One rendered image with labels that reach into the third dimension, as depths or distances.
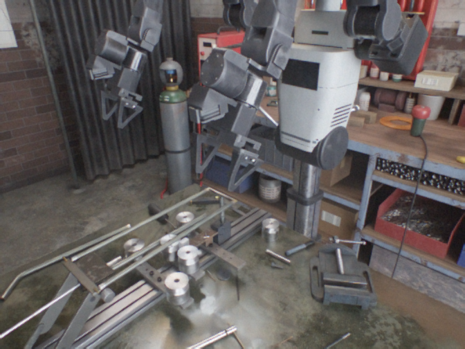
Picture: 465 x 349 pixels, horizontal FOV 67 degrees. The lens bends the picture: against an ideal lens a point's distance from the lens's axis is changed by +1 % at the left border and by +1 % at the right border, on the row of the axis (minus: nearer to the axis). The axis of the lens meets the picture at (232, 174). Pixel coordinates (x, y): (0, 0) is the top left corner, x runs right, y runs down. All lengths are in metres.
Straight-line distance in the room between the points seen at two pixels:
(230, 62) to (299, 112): 0.59
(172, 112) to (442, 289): 2.00
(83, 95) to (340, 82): 2.44
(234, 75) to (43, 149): 3.10
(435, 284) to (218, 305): 1.58
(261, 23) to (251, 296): 0.59
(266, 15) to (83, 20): 2.62
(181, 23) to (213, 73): 3.08
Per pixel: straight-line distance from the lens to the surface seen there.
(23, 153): 3.55
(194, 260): 0.86
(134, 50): 1.00
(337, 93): 1.10
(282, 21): 0.66
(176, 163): 2.78
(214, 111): 0.59
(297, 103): 1.15
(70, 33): 3.13
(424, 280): 2.27
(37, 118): 3.51
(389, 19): 0.92
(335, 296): 0.86
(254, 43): 0.66
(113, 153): 3.41
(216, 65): 0.59
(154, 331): 0.83
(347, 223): 2.30
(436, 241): 2.10
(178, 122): 2.66
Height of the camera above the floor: 1.52
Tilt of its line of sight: 27 degrees down
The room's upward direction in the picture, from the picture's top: straight up
